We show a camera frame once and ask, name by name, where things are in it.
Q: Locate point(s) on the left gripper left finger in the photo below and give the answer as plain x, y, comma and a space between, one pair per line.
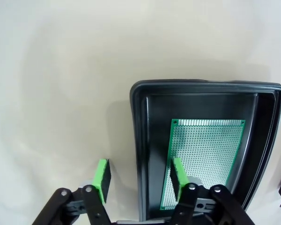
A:
100, 180

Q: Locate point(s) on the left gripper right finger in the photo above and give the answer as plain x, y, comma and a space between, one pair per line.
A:
178, 178

